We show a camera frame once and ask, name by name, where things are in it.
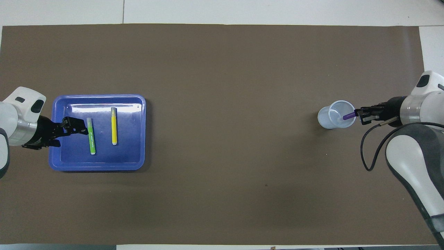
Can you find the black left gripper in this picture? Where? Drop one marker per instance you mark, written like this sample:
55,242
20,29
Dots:
45,135

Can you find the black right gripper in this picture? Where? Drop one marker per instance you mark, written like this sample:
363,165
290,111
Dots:
392,111

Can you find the green marker pen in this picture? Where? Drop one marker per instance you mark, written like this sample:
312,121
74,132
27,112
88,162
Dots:
91,139

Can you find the purple marker pen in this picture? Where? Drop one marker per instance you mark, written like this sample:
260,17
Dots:
348,116

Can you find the yellow marker pen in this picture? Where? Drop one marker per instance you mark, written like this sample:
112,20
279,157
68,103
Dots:
114,126

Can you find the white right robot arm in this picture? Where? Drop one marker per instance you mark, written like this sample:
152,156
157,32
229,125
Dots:
409,156

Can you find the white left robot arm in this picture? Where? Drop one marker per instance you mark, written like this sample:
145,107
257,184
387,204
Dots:
8,118

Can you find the translucent plastic cup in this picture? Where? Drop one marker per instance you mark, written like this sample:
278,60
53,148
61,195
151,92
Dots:
326,119

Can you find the blue plastic tray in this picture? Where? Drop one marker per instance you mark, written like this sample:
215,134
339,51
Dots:
128,152

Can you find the brown table mat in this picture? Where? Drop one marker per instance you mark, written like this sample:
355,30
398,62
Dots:
222,104

